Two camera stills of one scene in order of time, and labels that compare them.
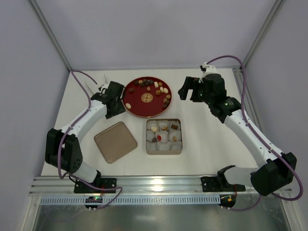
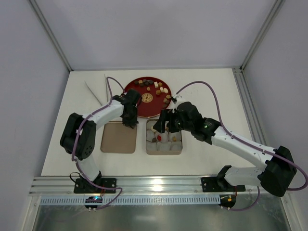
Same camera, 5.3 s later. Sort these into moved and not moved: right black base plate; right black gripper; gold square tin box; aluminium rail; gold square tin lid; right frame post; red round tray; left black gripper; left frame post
Moved: left black gripper; gold square tin lid; right black gripper
Not moved: aluminium rail; right black base plate; red round tray; gold square tin box; left frame post; right frame post
